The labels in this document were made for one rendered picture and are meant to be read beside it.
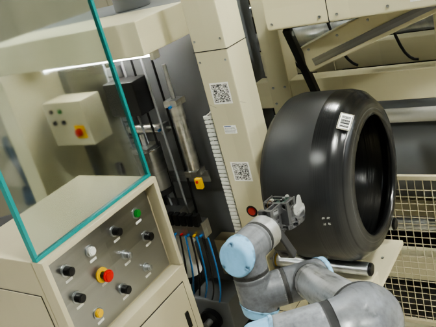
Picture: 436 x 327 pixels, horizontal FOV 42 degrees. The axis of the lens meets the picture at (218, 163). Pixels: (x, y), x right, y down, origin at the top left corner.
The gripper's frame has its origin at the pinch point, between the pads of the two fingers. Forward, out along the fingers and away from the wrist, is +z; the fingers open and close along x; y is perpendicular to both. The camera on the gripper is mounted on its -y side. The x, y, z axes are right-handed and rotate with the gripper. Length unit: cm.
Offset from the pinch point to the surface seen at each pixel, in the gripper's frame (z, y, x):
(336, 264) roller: 19.6, -28.3, 0.5
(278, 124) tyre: 15.2, 20.8, 11.2
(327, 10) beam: 43, 51, 2
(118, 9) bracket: 42, 65, 89
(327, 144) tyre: 10.4, 15.7, -6.6
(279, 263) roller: 19.0, -29.8, 21.3
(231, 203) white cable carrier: 25.5, -10.8, 41.1
